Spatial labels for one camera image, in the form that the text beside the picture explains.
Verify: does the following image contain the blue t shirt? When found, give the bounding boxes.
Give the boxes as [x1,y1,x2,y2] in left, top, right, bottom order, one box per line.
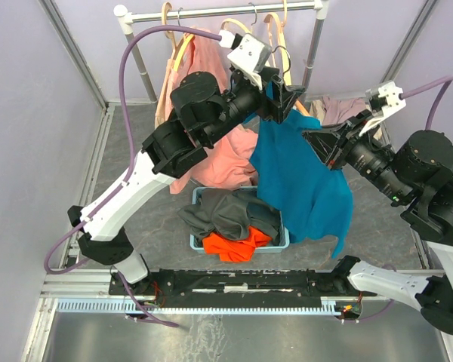
[250,110,354,258]

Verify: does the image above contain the beige t shirt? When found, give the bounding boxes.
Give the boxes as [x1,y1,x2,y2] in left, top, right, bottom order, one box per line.
[154,58,177,128]

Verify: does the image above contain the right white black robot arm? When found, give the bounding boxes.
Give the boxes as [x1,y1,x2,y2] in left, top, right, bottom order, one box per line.
[302,111,453,335]

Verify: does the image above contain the cream garment on floor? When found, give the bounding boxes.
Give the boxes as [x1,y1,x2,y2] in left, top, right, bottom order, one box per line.
[309,99,326,124]

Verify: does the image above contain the orange hanger of blue shirt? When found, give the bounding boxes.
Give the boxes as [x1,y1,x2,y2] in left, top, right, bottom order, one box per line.
[271,45,310,116]

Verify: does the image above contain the light blue plastic basket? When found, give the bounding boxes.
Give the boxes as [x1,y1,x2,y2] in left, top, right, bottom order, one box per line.
[190,186,290,253]

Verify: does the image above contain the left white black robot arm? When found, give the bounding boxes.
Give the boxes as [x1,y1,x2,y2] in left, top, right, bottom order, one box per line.
[68,67,305,294]

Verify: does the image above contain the mauve clothes pile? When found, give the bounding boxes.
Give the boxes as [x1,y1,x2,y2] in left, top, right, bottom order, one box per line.
[319,96,367,126]

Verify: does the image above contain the white hanger of grey shirt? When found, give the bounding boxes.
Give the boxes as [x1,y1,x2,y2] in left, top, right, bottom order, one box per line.
[220,2,258,34]

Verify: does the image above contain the metal clothes rack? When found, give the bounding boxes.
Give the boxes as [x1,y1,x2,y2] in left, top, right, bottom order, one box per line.
[113,1,329,85]

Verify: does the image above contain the light blue cable duct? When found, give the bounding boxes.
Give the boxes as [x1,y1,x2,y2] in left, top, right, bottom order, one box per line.
[56,298,341,317]

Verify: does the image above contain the beige hanger of beige shirt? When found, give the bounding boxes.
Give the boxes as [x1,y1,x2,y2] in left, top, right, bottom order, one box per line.
[161,2,177,53]

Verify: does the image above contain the pink t shirt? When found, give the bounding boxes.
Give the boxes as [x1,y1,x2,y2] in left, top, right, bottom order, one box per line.
[169,35,257,195]

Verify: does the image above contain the beige plastic hanger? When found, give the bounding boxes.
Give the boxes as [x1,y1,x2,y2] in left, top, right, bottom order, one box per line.
[263,0,288,49]

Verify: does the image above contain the yellow hanger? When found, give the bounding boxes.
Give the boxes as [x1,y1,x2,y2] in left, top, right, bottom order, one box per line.
[171,7,196,72]

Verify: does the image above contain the orange t shirt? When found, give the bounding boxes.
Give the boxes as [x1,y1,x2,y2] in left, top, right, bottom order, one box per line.
[202,226,273,262]

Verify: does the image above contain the dark grey t shirt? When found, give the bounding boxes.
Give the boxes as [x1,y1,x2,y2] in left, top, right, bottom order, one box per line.
[178,189,281,246]

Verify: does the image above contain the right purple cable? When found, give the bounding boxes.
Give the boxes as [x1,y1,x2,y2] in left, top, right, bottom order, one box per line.
[356,75,453,324]

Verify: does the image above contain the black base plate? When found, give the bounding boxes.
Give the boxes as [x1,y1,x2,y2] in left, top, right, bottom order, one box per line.
[130,256,360,308]

